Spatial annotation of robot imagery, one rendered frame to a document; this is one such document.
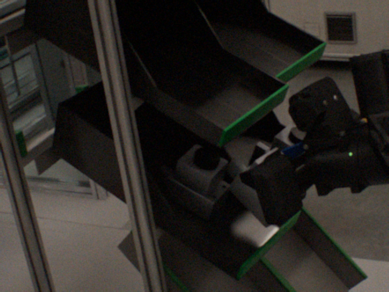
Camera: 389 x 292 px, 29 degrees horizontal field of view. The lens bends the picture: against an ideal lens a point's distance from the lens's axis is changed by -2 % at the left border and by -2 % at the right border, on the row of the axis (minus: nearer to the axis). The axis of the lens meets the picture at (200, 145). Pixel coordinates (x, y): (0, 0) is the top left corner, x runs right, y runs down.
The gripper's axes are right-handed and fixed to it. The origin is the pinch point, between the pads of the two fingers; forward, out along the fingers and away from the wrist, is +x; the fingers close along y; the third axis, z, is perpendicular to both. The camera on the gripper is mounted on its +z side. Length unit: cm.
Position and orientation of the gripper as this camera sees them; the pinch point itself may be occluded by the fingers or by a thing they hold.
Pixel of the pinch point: (277, 167)
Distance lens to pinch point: 84.9
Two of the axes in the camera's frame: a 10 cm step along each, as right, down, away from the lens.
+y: -6.3, 3.5, -7.0
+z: -3.1, -9.3, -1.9
